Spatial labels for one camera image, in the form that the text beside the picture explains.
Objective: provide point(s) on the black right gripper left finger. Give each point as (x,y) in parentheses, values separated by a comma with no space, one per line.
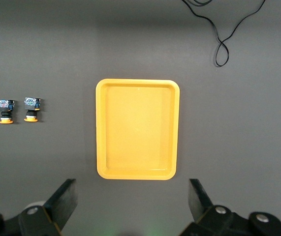
(61,201)

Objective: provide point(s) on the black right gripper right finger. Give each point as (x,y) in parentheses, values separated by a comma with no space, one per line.
(199,201)

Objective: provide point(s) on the yellow mushroom push button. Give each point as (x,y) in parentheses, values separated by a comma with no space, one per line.
(32,107)
(5,108)

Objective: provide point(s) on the yellow plastic tray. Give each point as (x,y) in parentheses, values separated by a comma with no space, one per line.
(137,127)

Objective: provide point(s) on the dark gray table mat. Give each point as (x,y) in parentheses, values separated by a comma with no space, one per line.
(32,49)

